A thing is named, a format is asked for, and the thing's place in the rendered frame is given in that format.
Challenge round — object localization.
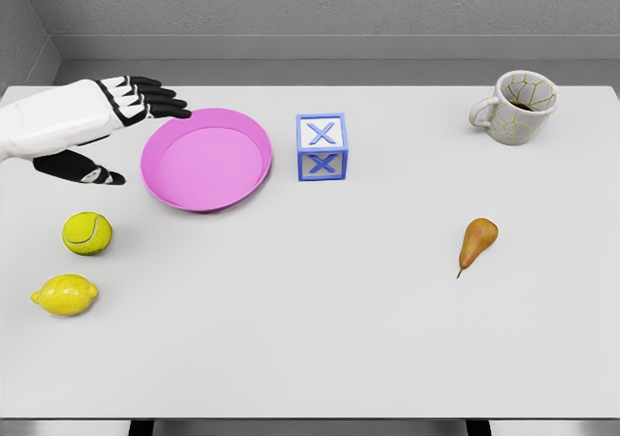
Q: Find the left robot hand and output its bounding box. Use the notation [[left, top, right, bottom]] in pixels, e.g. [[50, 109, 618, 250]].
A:
[[15, 75, 194, 186]]

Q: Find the blue white letter block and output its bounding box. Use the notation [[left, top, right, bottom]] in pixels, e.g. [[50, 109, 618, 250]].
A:
[[294, 112, 350, 182]]

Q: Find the yellow-green tennis ball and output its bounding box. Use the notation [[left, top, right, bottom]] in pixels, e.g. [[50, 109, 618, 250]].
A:
[[61, 211, 113, 257]]

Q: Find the white cracked-pattern mug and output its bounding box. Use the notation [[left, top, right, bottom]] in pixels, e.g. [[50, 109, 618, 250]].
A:
[[468, 70, 559, 146]]

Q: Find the yellow lemon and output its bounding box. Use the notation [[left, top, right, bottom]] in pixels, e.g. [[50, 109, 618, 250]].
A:
[[30, 273, 100, 318]]

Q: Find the pink plate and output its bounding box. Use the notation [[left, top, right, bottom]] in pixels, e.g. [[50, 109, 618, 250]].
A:
[[139, 108, 274, 214]]

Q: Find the brown pear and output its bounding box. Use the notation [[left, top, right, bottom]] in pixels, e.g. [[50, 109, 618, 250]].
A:
[[455, 217, 500, 280]]

